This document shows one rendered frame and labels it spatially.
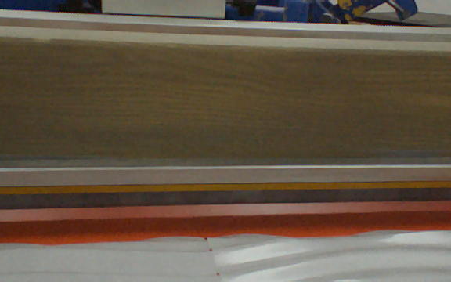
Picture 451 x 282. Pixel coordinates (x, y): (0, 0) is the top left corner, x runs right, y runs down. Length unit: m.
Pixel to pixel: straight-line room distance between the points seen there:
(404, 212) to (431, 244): 0.05
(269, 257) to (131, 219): 0.09
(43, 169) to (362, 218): 0.19
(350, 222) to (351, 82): 0.09
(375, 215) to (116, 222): 0.16
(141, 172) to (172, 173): 0.02
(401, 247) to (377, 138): 0.06
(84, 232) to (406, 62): 0.20
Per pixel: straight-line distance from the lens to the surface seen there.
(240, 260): 0.28
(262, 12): 1.03
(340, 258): 0.29
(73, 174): 0.29
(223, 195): 0.32
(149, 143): 0.30
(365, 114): 0.32
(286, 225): 0.33
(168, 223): 0.32
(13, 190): 0.32
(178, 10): 0.57
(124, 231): 0.31
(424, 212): 0.37
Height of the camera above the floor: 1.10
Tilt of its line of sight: 18 degrees down
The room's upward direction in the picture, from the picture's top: 4 degrees clockwise
